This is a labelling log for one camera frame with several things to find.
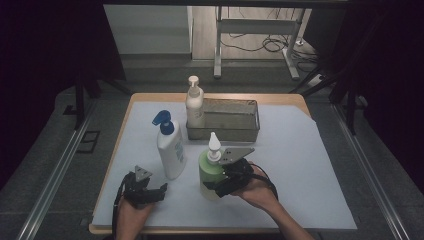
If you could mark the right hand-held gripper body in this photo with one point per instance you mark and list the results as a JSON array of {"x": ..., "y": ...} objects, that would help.
[{"x": 238, "y": 171}]

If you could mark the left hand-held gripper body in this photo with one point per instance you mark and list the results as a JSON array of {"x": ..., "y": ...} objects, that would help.
[{"x": 137, "y": 193}]

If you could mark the green bottle with white pump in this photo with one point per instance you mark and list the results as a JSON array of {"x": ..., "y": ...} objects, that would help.
[{"x": 209, "y": 171}]

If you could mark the metal mesh basket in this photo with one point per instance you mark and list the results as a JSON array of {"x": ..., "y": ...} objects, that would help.
[{"x": 230, "y": 125}]

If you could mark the cream pump bottle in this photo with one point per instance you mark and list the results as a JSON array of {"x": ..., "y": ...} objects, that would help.
[{"x": 194, "y": 106}]

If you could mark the person's left hand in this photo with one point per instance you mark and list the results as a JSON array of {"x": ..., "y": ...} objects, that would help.
[{"x": 132, "y": 215}]

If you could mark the person's right hand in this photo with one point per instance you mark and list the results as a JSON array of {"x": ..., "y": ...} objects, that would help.
[{"x": 258, "y": 195}]

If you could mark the white bottle with blue pump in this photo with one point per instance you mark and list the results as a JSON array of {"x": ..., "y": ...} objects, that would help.
[{"x": 171, "y": 155}]

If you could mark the black stand legs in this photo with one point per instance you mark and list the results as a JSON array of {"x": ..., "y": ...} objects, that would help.
[
  {"x": 350, "y": 106},
  {"x": 80, "y": 100}
]

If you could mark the white power strip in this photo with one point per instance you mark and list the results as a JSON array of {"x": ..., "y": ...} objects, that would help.
[{"x": 318, "y": 80}]

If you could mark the white cabinet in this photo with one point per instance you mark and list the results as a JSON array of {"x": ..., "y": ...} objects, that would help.
[{"x": 146, "y": 30}]

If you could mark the dark curtain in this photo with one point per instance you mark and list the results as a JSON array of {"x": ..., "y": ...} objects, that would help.
[
  {"x": 40, "y": 66},
  {"x": 393, "y": 66}
]

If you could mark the metal floor rail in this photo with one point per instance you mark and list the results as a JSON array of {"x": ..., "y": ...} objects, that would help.
[
  {"x": 370, "y": 173},
  {"x": 55, "y": 173}
]

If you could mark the white metal stand frame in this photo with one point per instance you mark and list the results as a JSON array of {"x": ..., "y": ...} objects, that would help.
[{"x": 256, "y": 26}]

